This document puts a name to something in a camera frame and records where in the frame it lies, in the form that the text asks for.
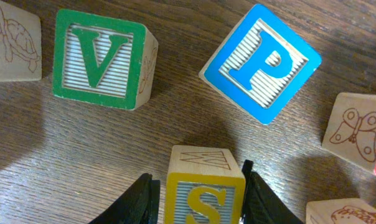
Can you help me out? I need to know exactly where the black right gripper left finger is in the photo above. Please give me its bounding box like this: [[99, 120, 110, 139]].
[[89, 173, 161, 224]]

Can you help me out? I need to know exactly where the blue P block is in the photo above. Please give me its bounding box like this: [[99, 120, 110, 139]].
[[199, 4, 322, 125]]

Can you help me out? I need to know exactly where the yellow block centre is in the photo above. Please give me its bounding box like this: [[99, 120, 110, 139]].
[[0, 1, 42, 82]]

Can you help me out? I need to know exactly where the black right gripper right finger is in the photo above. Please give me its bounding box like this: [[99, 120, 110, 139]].
[[241, 160, 303, 224]]

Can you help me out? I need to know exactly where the blue T block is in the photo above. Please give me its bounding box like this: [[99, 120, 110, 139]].
[[306, 198, 376, 224]]

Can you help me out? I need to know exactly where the yellow S block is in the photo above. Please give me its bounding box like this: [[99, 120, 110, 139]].
[[164, 145, 246, 224]]

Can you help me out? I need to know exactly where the red E block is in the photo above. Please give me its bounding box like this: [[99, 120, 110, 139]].
[[321, 92, 376, 175]]

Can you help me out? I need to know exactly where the green V block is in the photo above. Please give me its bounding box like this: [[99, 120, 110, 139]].
[[53, 9, 159, 110]]

